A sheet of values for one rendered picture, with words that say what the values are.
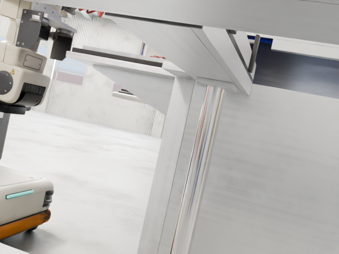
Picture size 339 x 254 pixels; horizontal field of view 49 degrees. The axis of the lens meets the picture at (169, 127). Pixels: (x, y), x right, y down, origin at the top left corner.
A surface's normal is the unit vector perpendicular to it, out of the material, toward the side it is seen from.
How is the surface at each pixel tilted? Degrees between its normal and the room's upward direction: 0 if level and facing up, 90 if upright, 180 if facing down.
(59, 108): 90
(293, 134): 90
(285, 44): 90
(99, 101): 90
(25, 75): 98
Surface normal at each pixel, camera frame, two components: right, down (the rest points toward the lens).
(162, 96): -0.29, -0.04
